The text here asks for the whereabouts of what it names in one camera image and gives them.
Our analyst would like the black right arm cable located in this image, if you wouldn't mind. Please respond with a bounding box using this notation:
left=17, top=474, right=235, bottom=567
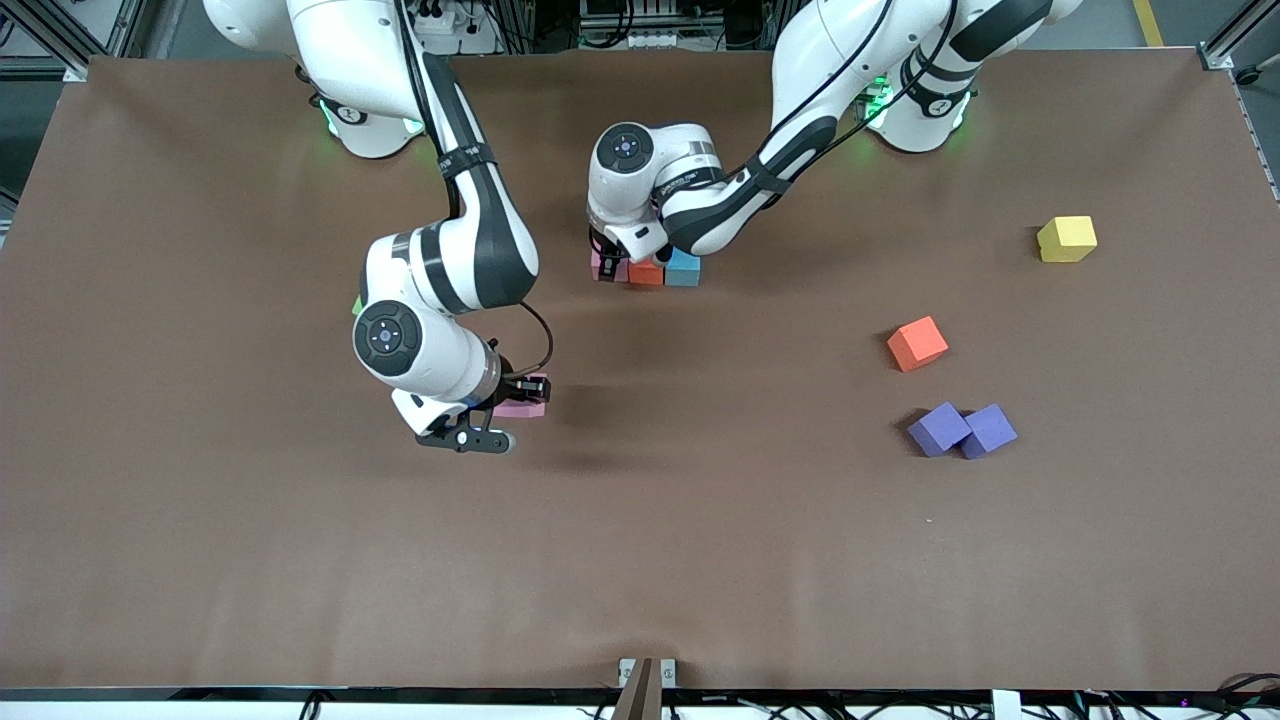
left=518, top=300, right=555, bottom=377

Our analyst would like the white power strip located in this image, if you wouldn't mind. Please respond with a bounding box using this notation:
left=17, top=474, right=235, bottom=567
left=418, top=3, right=501, bottom=36

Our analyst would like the purple foam cube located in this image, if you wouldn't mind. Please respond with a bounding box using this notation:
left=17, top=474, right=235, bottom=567
left=960, top=403, right=1019, bottom=461
left=907, top=401, right=972, bottom=458

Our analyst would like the aluminium frame profile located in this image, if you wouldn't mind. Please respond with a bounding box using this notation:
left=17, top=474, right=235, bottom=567
left=1198, top=0, right=1280, bottom=71
left=100, top=0, right=151, bottom=59

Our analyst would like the aluminium table side rail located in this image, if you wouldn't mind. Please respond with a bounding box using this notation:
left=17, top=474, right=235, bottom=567
left=1228, top=55, right=1280, bottom=206

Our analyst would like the black equipment rack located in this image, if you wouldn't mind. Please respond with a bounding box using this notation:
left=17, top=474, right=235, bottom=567
left=580, top=0, right=783, bottom=51

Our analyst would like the brown table cover mat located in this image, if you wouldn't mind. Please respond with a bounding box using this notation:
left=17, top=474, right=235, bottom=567
left=0, top=50, right=1280, bottom=693

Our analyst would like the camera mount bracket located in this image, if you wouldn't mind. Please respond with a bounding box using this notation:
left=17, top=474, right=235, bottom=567
left=612, top=656, right=679, bottom=720

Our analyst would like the yellow foam cube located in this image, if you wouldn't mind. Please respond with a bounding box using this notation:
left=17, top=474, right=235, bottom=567
left=1036, top=215, right=1099, bottom=264

